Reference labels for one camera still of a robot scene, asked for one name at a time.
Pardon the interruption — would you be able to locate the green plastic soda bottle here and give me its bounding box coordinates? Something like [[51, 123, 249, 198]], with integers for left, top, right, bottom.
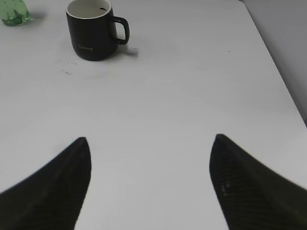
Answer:
[[0, 0, 30, 26]]

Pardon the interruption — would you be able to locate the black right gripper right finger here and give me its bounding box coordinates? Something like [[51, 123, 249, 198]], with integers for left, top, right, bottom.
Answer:
[[209, 134, 307, 230]]

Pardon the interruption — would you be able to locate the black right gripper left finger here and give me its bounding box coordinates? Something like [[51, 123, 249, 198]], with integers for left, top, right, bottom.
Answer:
[[0, 137, 92, 230]]

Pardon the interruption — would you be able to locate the black ceramic mug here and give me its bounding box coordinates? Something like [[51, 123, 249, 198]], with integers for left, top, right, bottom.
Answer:
[[66, 0, 130, 61]]

